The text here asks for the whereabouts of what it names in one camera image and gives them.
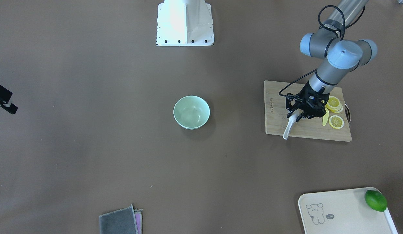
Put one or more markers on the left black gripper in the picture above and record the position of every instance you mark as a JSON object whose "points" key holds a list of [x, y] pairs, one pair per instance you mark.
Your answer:
{"points": [[309, 110]]}

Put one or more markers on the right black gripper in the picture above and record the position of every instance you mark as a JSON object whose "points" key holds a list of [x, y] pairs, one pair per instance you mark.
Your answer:
{"points": [[2, 97]]}

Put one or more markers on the white ceramic spoon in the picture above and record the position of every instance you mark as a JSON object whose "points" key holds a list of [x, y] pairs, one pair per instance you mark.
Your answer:
{"points": [[291, 122]]}

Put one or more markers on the light green bowl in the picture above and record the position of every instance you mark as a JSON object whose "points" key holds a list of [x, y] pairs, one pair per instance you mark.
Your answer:
{"points": [[191, 112]]}

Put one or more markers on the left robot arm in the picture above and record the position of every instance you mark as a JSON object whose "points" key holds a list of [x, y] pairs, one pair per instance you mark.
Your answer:
{"points": [[340, 56]]}

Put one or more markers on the wooden cutting board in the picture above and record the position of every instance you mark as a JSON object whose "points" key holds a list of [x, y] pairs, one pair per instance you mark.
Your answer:
{"points": [[276, 120]]}

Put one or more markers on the yellow plastic knife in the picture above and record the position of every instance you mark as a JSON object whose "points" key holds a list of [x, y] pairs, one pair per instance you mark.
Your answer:
{"points": [[325, 118]]}

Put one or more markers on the upper lemon slice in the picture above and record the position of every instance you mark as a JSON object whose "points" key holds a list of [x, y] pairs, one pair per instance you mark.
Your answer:
{"points": [[334, 105]]}

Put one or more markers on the lemon slice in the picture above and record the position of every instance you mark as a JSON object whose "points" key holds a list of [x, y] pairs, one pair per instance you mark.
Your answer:
{"points": [[334, 105], [336, 122]]}

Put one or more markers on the lower lemon slice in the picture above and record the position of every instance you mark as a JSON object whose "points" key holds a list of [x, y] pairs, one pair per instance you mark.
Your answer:
{"points": [[336, 122]]}

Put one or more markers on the cream rabbit tray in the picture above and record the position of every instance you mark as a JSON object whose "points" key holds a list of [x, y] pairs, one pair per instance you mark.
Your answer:
{"points": [[343, 212]]}

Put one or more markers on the green lime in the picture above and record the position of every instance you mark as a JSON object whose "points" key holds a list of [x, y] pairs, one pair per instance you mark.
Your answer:
{"points": [[375, 200]]}

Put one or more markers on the grey folded cloth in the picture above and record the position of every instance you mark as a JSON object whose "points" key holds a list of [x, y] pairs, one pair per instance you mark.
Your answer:
{"points": [[122, 221]]}

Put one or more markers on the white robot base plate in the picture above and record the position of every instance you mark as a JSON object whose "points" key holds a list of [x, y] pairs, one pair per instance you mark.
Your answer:
{"points": [[185, 23]]}

